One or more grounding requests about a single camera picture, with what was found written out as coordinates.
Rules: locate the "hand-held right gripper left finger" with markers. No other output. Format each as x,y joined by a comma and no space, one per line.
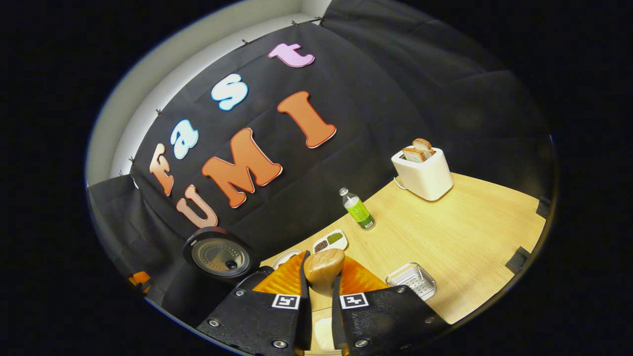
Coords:
305,321

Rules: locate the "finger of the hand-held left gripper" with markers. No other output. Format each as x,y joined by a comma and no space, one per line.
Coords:
141,278

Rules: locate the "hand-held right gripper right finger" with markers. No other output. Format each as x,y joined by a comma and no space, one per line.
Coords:
336,321

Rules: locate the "cream tray of rice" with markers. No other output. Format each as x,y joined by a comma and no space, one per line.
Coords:
324,333

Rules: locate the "wooden spoon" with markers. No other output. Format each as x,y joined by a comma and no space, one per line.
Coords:
324,267

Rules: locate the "black rice cooker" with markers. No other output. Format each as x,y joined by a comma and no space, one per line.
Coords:
217,254

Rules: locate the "white round plate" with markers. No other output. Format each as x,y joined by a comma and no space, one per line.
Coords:
284,257

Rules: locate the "white divided grain dish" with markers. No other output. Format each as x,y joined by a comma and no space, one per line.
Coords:
330,241

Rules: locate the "green label plastic bottle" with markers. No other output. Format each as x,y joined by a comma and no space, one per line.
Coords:
358,211

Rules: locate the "white toaster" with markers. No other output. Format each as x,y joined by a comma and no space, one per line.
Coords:
425,175

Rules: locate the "black table clamp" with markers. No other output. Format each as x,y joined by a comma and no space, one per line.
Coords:
518,260
544,207

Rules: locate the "black backdrop cloth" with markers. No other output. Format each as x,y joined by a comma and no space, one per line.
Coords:
385,99

